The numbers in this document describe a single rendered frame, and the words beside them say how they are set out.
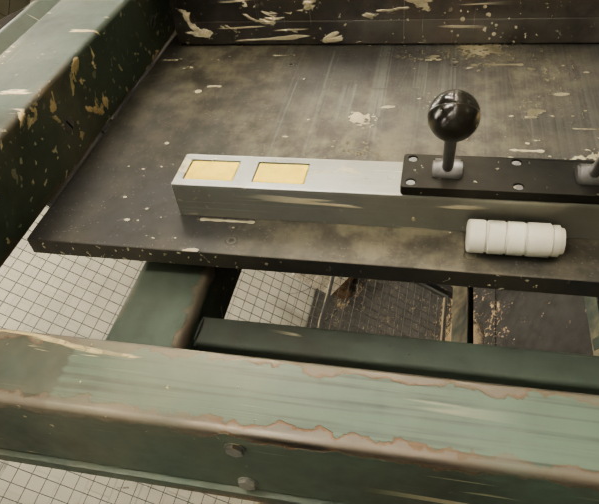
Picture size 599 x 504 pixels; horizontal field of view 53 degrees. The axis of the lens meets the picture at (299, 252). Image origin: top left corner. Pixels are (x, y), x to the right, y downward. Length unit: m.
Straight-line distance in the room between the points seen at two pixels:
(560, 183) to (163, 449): 0.38
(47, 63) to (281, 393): 0.48
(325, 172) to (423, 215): 0.10
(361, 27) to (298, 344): 0.47
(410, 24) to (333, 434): 0.60
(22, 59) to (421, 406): 0.58
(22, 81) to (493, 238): 0.50
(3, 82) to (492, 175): 0.51
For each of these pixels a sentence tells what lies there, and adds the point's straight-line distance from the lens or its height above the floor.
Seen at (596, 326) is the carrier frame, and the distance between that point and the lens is 2.45.
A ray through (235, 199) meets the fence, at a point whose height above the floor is 1.64.
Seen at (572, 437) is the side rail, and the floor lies 1.42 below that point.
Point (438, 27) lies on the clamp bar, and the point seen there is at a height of 1.49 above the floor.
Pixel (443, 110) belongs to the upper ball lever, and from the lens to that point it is 0.45.
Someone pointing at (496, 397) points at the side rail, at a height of 1.46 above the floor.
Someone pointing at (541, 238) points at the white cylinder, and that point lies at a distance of 0.54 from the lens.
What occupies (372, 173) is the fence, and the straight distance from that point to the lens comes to 0.57.
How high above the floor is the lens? 1.68
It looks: 12 degrees down
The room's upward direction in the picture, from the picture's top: 63 degrees counter-clockwise
